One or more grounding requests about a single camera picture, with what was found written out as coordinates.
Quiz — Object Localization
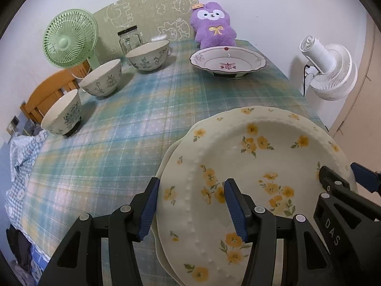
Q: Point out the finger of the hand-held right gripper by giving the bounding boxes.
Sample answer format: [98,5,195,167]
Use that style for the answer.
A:
[351,162,381,194]
[312,165,381,286]

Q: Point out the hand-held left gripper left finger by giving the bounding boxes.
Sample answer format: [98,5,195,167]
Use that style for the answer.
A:
[37,177,161,286]

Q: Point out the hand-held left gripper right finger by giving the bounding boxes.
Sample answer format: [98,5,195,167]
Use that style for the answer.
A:
[224,178,337,286]

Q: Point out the cream plate with yellow flowers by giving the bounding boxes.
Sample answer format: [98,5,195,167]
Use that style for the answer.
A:
[162,106,358,286]

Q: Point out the large bowl with plant pattern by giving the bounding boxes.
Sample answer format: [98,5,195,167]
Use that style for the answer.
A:
[125,40,171,72]

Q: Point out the green plaid tablecloth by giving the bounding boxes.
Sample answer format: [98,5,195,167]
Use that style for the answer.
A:
[10,39,331,286]

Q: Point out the white standing fan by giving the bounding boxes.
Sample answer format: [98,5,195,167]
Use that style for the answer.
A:
[299,35,358,101]

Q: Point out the blue checked bear-print cloth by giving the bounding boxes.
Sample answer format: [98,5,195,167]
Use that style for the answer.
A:
[4,129,48,224]

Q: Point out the small bowl with dense pattern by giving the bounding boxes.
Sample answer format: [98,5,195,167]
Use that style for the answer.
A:
[40,89,82,138]

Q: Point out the dark cloth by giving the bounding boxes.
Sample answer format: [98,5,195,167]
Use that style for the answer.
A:
[6,223,33,275]

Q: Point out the medium bowl with plant pattern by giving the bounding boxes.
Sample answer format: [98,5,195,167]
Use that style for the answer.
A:
[79,59,123,99]

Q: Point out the white plate with purple pattern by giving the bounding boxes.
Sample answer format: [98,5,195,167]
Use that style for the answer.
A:
[190,46,267,80]

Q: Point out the wooden chair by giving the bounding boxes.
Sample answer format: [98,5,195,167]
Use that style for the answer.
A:
[20,61,91,124]

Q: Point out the glass jar with black lid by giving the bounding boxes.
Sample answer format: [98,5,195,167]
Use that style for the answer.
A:
[117,25,143,55]

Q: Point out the purple plush bunny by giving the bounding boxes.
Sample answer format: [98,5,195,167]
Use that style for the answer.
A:
[190,1,238,48]

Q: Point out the green table fan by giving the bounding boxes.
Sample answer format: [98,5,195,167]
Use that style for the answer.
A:
[44,10,100,70]

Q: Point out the black fan cable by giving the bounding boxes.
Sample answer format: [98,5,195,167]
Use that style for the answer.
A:
[303,64,311,97]

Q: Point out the white fan power cable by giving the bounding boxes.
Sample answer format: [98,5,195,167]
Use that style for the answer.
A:
[69,62,91,81]

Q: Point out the wall socket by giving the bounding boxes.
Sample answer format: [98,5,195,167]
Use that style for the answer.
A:
[6,116,20,134]

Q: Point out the beige wall mat with drawings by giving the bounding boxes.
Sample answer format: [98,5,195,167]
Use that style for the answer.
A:
[92,0,199,61]

